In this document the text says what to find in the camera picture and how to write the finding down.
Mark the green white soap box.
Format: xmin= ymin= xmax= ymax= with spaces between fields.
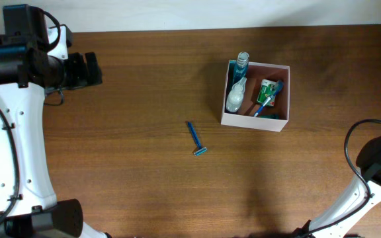
xmin=257 ymin=79 xmax=277 ymax=107

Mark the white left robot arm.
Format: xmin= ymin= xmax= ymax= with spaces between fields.
xmin=0 ymin=4 xmax=104 ymax=237

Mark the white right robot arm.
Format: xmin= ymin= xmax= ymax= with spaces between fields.
xmin=292 ymin=119 xmax=381 ymax=237

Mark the teal toothpaste tube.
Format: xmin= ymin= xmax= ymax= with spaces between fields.
xmin=261 ymin=114 xmax=280 ymax=120

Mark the blue disposable razor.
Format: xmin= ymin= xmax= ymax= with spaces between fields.
xmin=187 ymin=122 xmax=207 ymax=156

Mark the blue white toothbrush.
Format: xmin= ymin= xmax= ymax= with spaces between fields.
xmin=253 ymin=80 xmax=284 ymax=117

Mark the clear foam soap pump bottle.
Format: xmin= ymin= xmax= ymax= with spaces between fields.
xmin=226 ymin=77 xmax=247 ymax=113

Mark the teal mouthwash bottle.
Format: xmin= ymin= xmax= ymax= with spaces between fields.
xmin=227 ymin=52 xmax=249 ymax=93

